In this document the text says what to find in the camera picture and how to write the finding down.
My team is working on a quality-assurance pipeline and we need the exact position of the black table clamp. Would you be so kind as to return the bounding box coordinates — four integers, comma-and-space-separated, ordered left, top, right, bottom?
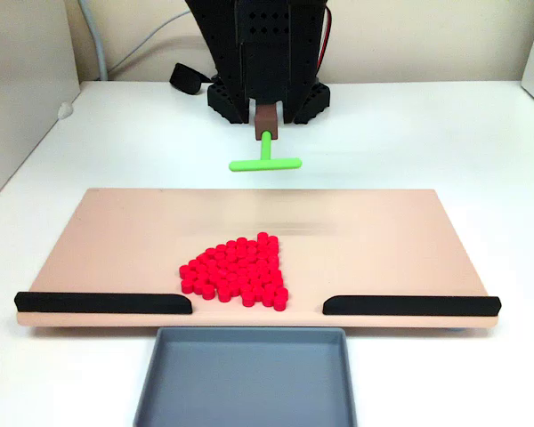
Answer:
168, 61, 214, 95

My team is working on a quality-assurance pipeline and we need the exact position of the pile of red round granules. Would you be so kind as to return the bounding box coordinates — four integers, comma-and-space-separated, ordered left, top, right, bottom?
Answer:
178, 230, 290, 312

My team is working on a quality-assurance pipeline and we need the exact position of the red black white servo cable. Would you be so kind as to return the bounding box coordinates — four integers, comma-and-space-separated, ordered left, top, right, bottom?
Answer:
315, 3, 334, 70

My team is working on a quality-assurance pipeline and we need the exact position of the green T-shaped pusher tool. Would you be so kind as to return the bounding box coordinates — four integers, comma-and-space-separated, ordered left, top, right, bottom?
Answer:
228, 103, 303, 173

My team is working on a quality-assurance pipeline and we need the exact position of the grey rectangular tray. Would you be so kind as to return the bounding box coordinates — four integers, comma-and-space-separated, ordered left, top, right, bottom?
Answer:
133, 326, 359, 427

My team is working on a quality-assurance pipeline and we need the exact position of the beige rectangular work board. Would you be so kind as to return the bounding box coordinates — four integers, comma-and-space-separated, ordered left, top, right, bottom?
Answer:
16, 188, 500, 333

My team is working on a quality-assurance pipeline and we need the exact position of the black edge rail strip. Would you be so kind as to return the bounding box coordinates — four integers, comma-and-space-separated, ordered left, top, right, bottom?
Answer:
13, 291, 194, 316
321, 294, 502, 318

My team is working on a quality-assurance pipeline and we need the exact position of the grey cable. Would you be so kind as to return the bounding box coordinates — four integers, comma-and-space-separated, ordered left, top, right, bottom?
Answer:
108, 9, 191, 76
80, 0, 109, 82

